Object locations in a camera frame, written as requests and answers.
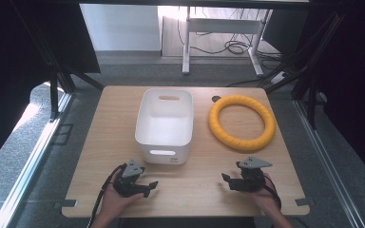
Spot black floor cables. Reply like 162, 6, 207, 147
176, 8, 284, 88

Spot person's right hand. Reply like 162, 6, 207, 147
249, 173, 281, 217

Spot white plastic storage basket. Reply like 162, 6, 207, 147
134, 87, 195, 165

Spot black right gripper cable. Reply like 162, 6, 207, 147
263, 175, 282, 211

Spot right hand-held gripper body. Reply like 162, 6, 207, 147
236, 155, 274, 193

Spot aluminium floor rail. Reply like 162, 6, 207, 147
293, 93, 365, 228
0, 91, 74, 228

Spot yellow ribbed ring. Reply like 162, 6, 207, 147
208, 94, 277, 152

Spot white desk frame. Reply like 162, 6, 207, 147
182, 6, 272, 77

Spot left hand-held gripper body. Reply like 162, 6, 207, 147
112, 159, 150, 199

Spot person's left hand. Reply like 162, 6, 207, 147
100, 180, 145, 220

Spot white power strip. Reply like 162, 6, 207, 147
270, 71, 290, 85

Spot black curtain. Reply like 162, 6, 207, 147
262, 0, 365, 191
0, 0, 102, 175

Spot black metal stand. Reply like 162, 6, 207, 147
258, 9, 346, 130
10, 0, 105, 123

